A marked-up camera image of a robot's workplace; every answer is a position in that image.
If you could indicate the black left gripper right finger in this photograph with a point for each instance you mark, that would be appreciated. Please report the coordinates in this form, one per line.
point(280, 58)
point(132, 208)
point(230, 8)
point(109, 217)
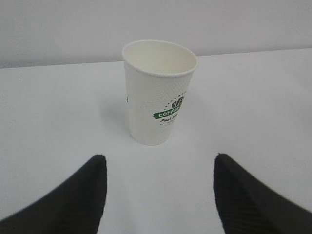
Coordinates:
point(247, 206)

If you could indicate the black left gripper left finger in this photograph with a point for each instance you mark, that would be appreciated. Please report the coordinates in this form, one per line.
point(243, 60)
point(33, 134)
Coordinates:
point(74, 207)

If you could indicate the white paper coffee cup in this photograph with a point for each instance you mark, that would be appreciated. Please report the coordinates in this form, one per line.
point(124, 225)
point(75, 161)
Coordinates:
point(157, 76)

